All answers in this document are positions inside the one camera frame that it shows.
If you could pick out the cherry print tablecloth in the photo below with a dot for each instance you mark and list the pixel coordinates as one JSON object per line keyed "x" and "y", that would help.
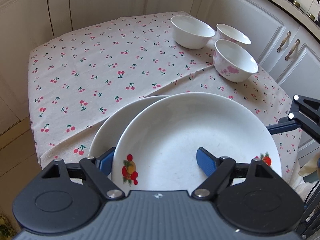
{"x": 100, "y": 67}

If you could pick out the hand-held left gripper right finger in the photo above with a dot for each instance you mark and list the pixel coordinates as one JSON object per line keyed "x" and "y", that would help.
{"x": 206, "y": 161}

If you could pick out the stone kitchen countertop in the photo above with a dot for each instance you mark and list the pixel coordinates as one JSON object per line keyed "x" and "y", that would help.
{"x": 296, "y": 11}

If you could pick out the plain white bowl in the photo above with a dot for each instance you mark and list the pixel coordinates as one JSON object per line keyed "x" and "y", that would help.
{"x": 192, "y": 37}

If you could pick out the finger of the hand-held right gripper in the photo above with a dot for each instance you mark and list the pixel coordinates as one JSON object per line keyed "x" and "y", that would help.
{"x": 282, "y": 128}

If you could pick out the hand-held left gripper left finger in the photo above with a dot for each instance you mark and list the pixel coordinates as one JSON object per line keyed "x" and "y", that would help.
{"x": 106, "y": 162}

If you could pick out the white bowl pink floral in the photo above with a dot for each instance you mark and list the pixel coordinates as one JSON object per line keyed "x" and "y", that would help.
{"x": 232, "y": 33}
{"x": 235, "y": 57}

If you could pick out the white fruit print plate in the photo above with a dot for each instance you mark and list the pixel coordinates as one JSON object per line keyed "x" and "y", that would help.
{"x": 175, "y": 135}
{"x": 112, "y": 130}

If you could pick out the person's right hand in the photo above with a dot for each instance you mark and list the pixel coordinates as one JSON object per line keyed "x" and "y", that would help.
{"x": 311, "y": 166}

